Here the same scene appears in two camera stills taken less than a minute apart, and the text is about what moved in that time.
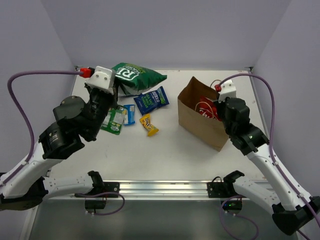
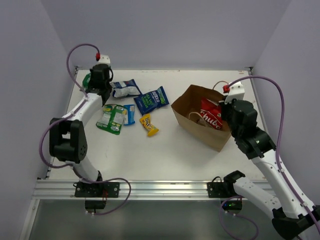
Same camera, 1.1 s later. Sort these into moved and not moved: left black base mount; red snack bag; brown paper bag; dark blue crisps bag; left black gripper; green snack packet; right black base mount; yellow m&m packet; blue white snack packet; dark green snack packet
Moved: dark green snack packet; left black gripper; red snack bag; brown paper bag
Not moved: left black base mount; blue white snack packet; right black base mount; dark blue crisps bag; green snack packet; yellow m&m packet
